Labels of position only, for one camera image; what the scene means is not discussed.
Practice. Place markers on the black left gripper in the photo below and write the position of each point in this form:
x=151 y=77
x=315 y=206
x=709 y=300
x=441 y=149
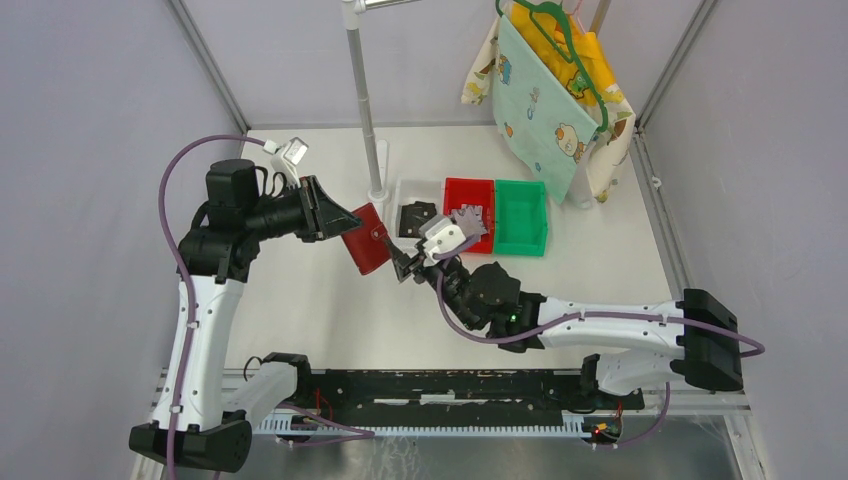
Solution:
x=322 y=216

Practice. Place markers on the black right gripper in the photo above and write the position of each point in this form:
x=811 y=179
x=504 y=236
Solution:
x=402 y=263

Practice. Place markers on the red leather card holder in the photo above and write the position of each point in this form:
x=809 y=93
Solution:
x=367 y=245

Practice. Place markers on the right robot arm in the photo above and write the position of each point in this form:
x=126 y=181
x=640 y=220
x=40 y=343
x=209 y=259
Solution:
x=695 y=339

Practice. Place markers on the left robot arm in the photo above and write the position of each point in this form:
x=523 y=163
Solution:
x=195 y=425

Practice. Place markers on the black credit cards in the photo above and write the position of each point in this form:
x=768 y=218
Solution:
x=413 y=216

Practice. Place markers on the silver credit cards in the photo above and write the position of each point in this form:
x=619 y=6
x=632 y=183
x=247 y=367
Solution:
x=469 y=218

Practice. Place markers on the silver stand pole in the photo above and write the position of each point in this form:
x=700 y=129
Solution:
x=351 y=12

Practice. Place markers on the white plastic bin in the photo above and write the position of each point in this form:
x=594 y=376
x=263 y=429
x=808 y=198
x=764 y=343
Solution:
x=409 y=190

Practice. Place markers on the white stand base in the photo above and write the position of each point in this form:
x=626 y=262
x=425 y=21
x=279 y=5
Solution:
x=382 y=157

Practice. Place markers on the red plastic bin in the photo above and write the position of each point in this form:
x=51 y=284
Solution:
x=459 y=192

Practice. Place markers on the green plastic bin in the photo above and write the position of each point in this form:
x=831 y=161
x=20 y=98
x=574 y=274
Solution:
x=521 y=224

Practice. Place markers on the mint cartoon cloth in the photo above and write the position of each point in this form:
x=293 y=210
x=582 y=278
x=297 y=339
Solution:
x=541 y=122

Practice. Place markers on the cream cartoon cloth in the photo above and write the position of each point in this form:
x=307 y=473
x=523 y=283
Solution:
x=592 y=84

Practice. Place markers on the yellow garment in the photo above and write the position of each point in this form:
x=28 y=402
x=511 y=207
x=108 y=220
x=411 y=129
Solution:
x=566 y=50

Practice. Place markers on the green clothes hanger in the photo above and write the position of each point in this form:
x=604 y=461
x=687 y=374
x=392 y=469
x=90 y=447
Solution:
x=573 y=46

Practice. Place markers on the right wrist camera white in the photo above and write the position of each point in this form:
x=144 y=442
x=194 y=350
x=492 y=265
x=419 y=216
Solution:
x=440 y=235

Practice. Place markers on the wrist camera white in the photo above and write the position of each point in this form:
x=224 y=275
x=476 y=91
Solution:
x=285 y=157
x=440 y=235

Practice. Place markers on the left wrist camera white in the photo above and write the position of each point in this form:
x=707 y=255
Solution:
x=285 y=157

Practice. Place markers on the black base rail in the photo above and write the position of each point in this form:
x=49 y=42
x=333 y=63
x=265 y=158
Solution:
x=454 y=397

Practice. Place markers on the white cable duct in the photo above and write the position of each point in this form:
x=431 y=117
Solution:
x=287 y=423

